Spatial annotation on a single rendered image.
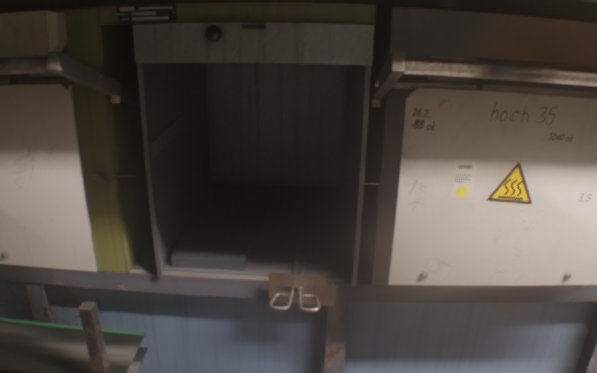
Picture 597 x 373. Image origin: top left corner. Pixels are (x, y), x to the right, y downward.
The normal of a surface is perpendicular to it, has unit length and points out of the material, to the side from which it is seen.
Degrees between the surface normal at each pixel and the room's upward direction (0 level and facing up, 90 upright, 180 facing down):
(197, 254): 0
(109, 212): 90
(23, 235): 90
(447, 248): 90
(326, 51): 90
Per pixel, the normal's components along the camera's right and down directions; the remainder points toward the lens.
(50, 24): 0.52, 0.32
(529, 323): -0.04, 0.36
